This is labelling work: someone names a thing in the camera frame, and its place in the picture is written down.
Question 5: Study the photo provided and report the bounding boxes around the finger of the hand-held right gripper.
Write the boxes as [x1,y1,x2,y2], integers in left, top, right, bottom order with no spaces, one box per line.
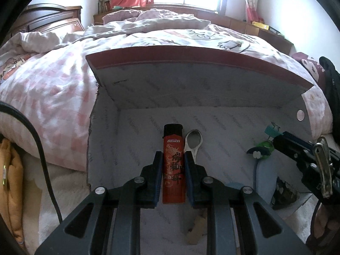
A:
[282,131,314,152]
[273,137,306,165]

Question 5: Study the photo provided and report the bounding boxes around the bed with pink quilt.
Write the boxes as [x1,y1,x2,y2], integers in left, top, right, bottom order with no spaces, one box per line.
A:
[0,8,332,173]

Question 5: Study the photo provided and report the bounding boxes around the dark patterned pouch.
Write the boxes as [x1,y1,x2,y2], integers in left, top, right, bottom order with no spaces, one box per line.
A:
[271,177,300,210]

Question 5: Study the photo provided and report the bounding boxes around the white cardboard box red rim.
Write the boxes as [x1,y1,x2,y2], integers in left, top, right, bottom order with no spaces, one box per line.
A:
[85,45,315,255]

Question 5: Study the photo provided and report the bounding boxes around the dark wooden headboard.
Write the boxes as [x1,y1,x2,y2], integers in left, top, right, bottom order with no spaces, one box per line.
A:
[5,3,85,43]

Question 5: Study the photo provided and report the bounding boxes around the row of books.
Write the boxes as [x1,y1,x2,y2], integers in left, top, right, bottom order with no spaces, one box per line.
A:
[98,0,112,14]

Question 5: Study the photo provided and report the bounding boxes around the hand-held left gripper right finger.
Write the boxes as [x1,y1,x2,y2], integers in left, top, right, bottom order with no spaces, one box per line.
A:
[184,151,311,255]

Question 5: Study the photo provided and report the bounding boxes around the white spoon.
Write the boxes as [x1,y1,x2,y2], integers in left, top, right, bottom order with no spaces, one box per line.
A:
[184,129,204,165]

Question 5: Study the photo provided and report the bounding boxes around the black braided cable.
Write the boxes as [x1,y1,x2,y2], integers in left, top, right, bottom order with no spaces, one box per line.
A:
[0,101,64,225]

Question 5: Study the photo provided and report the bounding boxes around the orange cloth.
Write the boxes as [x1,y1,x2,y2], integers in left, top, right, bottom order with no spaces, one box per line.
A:
[0,138,24,245]

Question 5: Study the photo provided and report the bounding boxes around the beige plush blanket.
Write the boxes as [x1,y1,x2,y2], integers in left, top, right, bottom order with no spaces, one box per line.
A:
[16,131,332,255]

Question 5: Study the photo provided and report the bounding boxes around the red lighter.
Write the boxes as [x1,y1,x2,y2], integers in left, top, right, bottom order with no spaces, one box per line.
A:
[162,123,186,204]

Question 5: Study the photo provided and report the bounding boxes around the light blue plastic piece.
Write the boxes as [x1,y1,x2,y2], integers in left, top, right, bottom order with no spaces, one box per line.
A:
[255,162,278,205]

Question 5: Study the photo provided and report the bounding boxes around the small beige wooden block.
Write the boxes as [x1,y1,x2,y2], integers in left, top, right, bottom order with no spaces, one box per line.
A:
[185,212,206,245]

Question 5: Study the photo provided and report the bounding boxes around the green teal keychain charm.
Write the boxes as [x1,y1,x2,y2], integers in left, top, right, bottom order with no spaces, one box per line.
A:
[246,122,283,160]

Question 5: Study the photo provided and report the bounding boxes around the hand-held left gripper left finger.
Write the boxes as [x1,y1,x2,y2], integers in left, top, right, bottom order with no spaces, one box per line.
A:
[34,151,163,255]

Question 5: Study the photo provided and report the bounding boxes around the maroon printed cushion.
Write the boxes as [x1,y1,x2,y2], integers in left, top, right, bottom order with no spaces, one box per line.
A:
[291,52,327,85]

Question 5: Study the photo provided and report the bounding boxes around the lavender pillow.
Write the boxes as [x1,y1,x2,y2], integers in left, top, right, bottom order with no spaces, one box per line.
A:
[102,9,149,26]

